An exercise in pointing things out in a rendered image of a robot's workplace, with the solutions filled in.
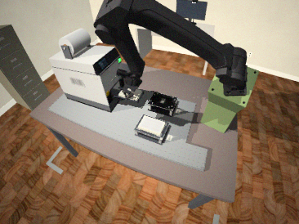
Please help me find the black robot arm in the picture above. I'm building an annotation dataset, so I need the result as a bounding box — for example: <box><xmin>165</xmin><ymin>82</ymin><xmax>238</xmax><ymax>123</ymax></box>
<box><xmin>94</xmin><ymin>0</ymin><xmax>248</xmax><ymax>96</ymax></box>

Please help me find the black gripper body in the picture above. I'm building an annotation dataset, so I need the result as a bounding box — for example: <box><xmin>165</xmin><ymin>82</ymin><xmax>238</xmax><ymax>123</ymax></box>
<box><xmin>123</xmin><ymin>75</ymin><xmax>142</xmax><ymax>94</ymax></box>

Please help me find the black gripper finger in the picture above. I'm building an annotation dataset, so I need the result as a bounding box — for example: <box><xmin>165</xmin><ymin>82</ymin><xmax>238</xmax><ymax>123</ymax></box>
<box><xmin>122</xmin><ymin>91</ymin><xmax>134</xmax><ymax>99</ymax></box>

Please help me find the white multi-well plate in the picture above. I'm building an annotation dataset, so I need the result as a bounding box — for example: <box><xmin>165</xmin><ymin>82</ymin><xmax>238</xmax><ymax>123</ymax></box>
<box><xmin>138</xmin><ymin>116</ymin><xmax>165</xmax><ymax>136</ymax></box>

